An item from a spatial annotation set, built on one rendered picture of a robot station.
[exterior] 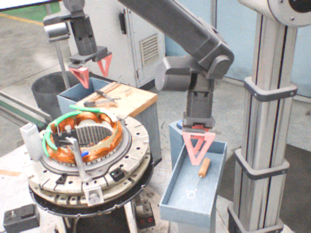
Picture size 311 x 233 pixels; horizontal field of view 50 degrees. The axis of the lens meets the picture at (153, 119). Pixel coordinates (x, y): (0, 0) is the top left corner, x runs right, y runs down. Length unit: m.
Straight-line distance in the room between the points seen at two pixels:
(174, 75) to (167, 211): 0.28
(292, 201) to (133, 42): 1.88
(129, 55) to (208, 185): 2.46
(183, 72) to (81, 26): 0.39
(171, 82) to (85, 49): 0.39
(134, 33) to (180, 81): 2.45
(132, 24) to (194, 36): 2.48
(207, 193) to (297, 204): 1.48
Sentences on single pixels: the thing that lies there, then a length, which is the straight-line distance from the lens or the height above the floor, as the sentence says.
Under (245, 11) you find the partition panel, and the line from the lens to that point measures 3.04.
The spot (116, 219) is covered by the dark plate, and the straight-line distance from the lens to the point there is 1.09.
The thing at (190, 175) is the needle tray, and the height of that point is 1.02.
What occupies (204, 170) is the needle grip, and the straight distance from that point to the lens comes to 0.83.
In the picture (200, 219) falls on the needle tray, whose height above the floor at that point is 1.05.
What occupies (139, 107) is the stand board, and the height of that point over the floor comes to 1.06.
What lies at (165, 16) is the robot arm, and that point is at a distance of 0.58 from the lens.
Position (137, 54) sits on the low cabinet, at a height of 0.44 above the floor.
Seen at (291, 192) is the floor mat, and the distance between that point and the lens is 2.30.
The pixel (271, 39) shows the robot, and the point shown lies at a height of 1.31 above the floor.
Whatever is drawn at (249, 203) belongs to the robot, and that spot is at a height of 0.79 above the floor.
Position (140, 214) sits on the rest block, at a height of 0.84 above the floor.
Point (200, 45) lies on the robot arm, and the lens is 0.63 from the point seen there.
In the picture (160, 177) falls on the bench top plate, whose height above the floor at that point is 0.78.
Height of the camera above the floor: 1.59
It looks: 33 degrees down
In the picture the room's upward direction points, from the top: 6 degrees counter-clockwise
